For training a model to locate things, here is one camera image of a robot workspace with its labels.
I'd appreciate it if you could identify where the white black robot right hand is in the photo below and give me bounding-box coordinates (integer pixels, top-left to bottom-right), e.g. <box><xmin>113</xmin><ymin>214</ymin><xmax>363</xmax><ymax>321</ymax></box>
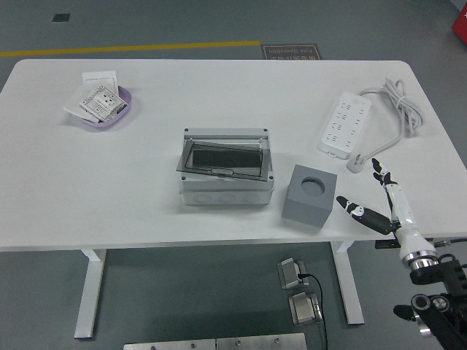
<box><xmin>336</xmin><ymin>157</ymin><xmax>437</xmax><ymax>259</ymax></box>

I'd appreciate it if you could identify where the transparent hinged box lid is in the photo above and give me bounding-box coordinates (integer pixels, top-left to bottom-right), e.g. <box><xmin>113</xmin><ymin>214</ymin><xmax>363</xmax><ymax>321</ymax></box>
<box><xmin>176</xmin><ymin>140</ymin><xmax>271</xmax><ymax>182</ymax></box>

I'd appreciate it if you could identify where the grey cube with round hole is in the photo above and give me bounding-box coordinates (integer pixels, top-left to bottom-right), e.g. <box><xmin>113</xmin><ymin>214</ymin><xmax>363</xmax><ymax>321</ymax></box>
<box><xmin>281</xmin><ymin>163</ymin><xmax>339</xmax><ymax>230</ymax></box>

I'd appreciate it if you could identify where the grey electrical junction box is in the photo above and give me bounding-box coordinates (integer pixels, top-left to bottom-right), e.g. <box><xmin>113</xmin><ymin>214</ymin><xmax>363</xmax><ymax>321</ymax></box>
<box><xmin>178</xmin><ymin>127</ymin><xmax>275</xmax><ymax>207</ymax></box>

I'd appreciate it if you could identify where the white power strip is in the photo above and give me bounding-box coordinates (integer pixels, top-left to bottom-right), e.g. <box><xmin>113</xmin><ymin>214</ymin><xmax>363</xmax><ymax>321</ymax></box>
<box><xmin>317</xmin><ymin>91</ymin><xmax>372</xmax><ymax>160</ymax></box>

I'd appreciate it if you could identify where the silver foot pedal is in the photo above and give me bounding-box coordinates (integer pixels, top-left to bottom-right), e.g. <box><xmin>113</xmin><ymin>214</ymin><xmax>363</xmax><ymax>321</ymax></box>
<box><xmin>277</xmin><ymin>257</ymin><xmax>311</xmax><ymax>290</ymax></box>
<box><xmin>287</xmin><ymin>291</ymin><xmax>324</xmax><ymax>326</ymax></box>

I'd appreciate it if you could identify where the dark floor sign with lettering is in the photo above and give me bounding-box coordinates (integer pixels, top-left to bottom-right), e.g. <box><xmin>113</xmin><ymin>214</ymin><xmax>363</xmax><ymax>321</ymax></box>
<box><xmin>260</xmin><ymin>44</ymin><xmax>322</xmax><ymax>61</ymax></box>

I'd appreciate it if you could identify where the red object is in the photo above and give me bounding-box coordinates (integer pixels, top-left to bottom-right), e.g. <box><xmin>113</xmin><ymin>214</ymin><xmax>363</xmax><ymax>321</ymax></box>
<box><xmin>451</xmin><ymin>7</ymin><xmax>467</xmax><ymax>37</ymax></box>

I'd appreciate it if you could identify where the grey metal plate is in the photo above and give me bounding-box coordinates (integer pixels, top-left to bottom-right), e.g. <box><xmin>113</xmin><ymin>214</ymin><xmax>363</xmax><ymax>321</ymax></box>
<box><xmin>123</xmin><ymin>338</ymin><xmax>217</xmax><ymax>350</ymax></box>

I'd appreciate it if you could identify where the purple plastic tray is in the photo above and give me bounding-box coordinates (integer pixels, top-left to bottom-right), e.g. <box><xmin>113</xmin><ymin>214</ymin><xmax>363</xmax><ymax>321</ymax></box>
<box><xmin>74</xmin><ymin>84</ymin><xmax>133</xmax><ymax>129</ymax></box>

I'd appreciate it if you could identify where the socket plate with printed label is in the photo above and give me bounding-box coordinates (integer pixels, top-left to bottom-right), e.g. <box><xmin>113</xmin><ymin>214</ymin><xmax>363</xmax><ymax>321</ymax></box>
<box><xmin>79</xmin><ymin>84</ymin><xmax>125</xmax><ymax>123</ymax></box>

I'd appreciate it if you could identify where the white flat plate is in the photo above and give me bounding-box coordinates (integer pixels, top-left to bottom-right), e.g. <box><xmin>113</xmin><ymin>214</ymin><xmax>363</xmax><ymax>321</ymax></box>
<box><xmin>63</xmin><ymin>86</ymin><xmax>99</xmax><ymax>123</ymax></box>

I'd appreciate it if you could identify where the white power cord with plug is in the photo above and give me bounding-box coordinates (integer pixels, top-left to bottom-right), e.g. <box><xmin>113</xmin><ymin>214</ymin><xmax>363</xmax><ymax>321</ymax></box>
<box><xmin>345</xmin><ymin>78</ymin><xmax>426</xmax><ymax>174</ymax></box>

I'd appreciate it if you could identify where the black pedal cable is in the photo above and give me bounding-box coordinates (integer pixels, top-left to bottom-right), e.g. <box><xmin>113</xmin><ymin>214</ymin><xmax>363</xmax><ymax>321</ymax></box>
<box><xmin>297</xmin><ymin>273</ymin><xmax>329</xmax><ymax>350</ymax></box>

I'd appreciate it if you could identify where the plain white switch plate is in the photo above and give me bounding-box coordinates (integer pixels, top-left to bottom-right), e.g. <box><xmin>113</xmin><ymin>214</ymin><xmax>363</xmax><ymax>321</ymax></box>
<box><xmin>81</xmin><ymin>71</ymin><xmax>120</xmax><ymax>92</ymax></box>

